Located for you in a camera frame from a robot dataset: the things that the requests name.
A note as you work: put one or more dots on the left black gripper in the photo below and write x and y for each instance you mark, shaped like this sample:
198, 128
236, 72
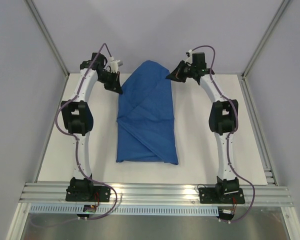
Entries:
115, 85

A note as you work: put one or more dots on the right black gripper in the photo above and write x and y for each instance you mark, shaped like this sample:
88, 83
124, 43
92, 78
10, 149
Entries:
183, 71

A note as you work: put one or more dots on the blue surgical drape cloth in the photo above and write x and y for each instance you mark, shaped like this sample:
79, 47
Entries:
145, 118

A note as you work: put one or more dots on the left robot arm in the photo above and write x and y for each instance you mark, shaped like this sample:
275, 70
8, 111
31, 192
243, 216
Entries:
78, 122

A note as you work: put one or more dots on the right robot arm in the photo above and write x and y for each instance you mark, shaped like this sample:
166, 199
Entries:
223, 118

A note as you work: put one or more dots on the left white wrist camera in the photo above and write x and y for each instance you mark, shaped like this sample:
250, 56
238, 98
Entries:
114, 64

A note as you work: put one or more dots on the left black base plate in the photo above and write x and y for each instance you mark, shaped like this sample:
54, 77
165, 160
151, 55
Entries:
94, 194

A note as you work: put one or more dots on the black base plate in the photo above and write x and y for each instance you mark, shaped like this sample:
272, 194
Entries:
94, 194
209, 195

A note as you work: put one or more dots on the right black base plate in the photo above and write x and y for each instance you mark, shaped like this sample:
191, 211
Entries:
209, 195

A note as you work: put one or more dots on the aluminium mounting rail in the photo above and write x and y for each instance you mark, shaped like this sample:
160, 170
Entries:
152, 194

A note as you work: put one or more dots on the slotted cable duct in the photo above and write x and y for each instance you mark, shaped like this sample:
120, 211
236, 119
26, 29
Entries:
211, 211

